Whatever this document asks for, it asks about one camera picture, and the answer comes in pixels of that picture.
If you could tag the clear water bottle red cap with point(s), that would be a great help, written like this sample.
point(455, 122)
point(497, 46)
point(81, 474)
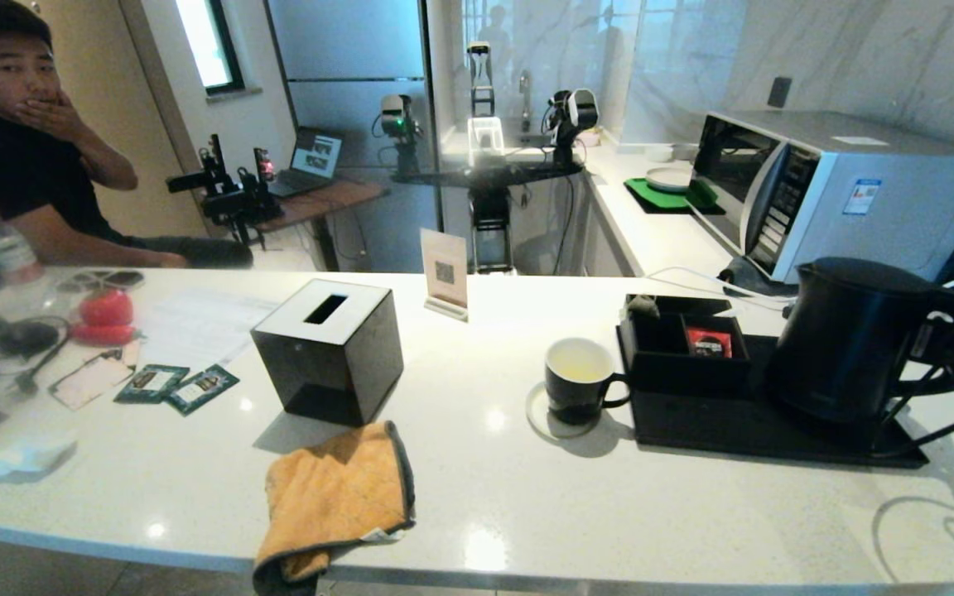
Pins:
point(9, 252)

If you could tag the chrome kitchen faucet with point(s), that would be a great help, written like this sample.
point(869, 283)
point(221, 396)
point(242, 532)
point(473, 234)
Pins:
point(524, 91)

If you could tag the dark framed window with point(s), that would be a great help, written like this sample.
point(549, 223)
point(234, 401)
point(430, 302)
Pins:
point(204, 41)

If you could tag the brown wooden desk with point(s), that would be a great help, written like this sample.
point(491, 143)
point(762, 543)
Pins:
point(336, 199)

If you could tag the black electric kettle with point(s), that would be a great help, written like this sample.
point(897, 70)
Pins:
point(841, 339)

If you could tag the acrylic table sign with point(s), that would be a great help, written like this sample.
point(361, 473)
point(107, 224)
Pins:
point(444, 269)

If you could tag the grey sachet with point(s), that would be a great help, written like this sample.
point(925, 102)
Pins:
point(643, 306)

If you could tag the red toy bell pepper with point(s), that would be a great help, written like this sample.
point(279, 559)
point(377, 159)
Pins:
point(106, 308)

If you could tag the crumpled white tissue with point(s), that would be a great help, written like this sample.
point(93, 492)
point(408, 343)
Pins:
point(30, 457)

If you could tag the orange microfiber cloth grey trim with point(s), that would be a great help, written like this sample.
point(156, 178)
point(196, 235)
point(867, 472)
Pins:
point(328, 497)

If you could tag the black mug white inside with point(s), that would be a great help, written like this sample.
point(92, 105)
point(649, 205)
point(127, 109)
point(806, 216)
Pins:
point(576, 401)

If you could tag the green tea sachet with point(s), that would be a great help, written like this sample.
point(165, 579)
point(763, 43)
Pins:
point(205, 387)
point(150, 382)

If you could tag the white plate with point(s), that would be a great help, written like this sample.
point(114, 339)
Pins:
point(667, 180)

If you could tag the grey refrigerator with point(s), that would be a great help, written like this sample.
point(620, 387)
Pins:
point(344, 50)

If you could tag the printed white paper sheet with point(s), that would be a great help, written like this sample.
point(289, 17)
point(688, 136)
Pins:
point(195, 327)

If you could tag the beige torn sachet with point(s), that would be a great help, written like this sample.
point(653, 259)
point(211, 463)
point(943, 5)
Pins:
point(92, 379)

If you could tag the black power brick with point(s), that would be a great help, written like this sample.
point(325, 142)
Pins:
point(26, 339)

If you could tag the black wall socket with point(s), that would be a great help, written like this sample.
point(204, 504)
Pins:
point(778, 93)

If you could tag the black sachet organiser box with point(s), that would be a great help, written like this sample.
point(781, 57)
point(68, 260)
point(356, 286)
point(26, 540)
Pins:
point(659, 372)

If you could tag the white round coaster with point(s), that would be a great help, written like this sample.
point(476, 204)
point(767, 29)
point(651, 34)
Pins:
point(537, 418)

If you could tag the black glossy tissue box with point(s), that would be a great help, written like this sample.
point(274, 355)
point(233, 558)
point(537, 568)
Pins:
point(336, 364)

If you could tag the white bowl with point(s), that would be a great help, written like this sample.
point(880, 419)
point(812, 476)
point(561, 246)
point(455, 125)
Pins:
point(684, 152)

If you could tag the black serving tray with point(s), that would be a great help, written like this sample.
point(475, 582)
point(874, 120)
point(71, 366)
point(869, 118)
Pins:
point(734, 430)

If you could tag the black background robot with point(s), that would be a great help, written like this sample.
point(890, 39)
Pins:
point(489, 215)

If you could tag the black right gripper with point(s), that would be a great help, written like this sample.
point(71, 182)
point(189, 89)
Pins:
point(953, 352)

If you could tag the open laptop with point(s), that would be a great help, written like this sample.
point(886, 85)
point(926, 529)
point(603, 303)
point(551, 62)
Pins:
point(315, 156)

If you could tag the silver microwave oven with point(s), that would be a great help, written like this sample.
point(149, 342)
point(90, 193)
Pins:
point(858, 190)

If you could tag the beige wooden door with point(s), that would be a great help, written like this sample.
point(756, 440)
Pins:
point(113, 83)

